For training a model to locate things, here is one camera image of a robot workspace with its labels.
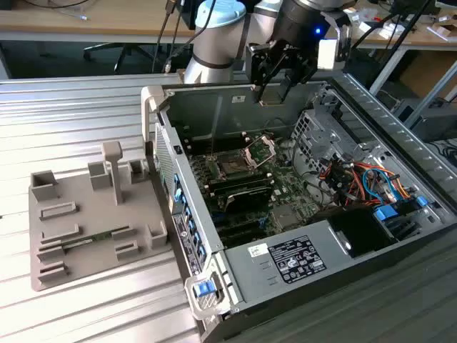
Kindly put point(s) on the wooden desk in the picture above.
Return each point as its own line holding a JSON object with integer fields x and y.
{"x": 107, "y": 18}

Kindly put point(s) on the blue disk carrier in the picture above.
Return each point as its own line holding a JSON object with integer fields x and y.
{"x": 387, "y": 214}

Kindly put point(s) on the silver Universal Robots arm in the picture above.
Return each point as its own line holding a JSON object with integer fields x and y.
{"x": 214, "y": 46}

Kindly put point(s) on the silver drive cage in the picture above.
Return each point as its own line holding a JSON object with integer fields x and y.
{"x": 321, "y": 143}

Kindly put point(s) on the blue case latch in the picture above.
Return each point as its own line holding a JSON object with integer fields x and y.
{"x": 203, "y": 289}

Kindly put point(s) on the black office chair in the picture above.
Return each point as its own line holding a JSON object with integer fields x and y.
{"x": 125, "y": 48}

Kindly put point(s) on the brown cardboard tray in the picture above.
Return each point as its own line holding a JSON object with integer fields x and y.
{"x": 444, "y": 31}

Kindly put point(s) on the green RAM stick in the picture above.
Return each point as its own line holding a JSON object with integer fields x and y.
{"x": 89, "y": 238}

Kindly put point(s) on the small white box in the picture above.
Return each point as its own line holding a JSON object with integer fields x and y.
{"x": 371, "y": 28}

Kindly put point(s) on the brown cardboard box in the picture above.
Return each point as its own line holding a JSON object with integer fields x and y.
{"x": 428, "y": 71}

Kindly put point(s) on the grey chipset heatsink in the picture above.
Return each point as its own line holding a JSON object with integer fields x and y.
{"x": 283, "y": 217}

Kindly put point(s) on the grey parts rack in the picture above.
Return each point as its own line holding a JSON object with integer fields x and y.
{"x": 93, "y": 214}

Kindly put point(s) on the black RAM slot bank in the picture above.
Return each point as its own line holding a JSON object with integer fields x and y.
{"x": 196, "y": 144}
{"x": 239, "y": 182}

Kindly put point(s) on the grey power supply unit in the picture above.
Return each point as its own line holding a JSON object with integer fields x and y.
{"x": 246, "y": 275}

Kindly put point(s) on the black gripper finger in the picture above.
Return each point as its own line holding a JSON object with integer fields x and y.
{"x": 260, "y": 64}
{"x": 300, "y": 69}

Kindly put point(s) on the black expansion slot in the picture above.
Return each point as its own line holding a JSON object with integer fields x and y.
{"x": 242, "y": 232}

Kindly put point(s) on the green motherboard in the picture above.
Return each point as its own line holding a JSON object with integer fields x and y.
{"x": 285, "y": 178}

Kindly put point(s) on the open grey PC case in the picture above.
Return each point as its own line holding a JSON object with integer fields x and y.
{"x": 193, "y": 107}

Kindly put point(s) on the blue plastic clip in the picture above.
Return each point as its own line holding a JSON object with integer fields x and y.
{"x": 421, "y": 202}

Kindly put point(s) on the black computer tower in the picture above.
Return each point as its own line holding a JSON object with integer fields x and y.
{"x": 435, "y": 121}

